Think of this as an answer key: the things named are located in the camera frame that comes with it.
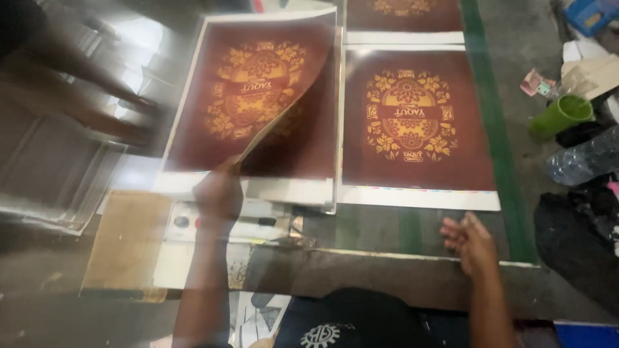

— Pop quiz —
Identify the green plastic cup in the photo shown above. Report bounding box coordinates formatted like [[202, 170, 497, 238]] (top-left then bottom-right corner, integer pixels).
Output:
[[527, 94, 595, 141]]

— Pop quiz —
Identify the blue plastic box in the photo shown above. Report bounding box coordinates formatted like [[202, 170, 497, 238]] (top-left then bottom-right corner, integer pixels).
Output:
[[563, 0, 619, 37]]

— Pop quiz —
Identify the black cloth heap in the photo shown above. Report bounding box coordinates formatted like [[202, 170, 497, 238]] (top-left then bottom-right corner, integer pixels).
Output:
[[533, 191, 619, 296]]

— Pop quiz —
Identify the blue container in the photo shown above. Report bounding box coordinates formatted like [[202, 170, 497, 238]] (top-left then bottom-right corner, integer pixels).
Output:
[[554, 320, 619, 348]]

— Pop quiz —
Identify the white control panel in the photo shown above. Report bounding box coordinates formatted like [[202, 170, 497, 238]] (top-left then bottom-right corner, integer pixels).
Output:
[[162, 199, 304, 246]]

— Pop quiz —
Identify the person's left hand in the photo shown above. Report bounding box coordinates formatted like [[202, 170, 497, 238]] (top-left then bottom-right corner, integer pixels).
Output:
[[192, 156, 245, 228]]

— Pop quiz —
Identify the stack of maroon printed sheets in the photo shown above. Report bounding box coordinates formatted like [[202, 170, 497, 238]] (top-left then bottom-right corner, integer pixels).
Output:
[[152, 26, 343, 214]]

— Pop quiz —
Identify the brown paper sheet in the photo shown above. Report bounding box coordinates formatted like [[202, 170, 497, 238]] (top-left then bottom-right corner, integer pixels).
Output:
[[561, 53, 619, 101]]

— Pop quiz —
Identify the clear plastic bottle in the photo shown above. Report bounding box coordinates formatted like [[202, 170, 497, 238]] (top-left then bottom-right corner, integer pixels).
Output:
[[545, 127, 619, 187]]

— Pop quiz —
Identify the brown cardboard piece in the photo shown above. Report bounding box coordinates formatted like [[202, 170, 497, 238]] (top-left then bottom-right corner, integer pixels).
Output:
[[80, 189, 175, 304]]

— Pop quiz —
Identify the green conveyor belt strip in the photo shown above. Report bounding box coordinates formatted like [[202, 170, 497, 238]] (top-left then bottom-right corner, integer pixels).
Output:
[[398, 208, 424, 255], [459, 0, 539, 264]]

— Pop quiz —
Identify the flat maroon printed sheet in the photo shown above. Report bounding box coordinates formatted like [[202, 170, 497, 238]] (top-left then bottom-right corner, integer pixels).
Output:
[[345, 0, 465, 45], [337, 44, 502, 212]]

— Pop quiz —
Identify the person's black printed shirt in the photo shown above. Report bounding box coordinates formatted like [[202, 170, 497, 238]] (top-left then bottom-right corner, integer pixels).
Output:
[[273, 287, 472, 348]]

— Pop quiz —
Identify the pink paper scrap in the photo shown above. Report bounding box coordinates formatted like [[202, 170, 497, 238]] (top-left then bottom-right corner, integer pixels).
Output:
[[520, 69, 557, 97]]

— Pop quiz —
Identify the person's right hand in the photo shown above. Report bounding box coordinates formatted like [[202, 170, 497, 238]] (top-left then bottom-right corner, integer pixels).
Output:
[[439, 211, 500, 278]]

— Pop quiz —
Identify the curled maroon printed sheet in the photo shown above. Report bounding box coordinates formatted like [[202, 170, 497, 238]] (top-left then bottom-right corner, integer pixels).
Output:
[[162, 6, 338, 175]]

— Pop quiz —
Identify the black and white paper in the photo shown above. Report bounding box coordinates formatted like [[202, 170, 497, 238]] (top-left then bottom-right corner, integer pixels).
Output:
[[227, 291, 292, 348]]

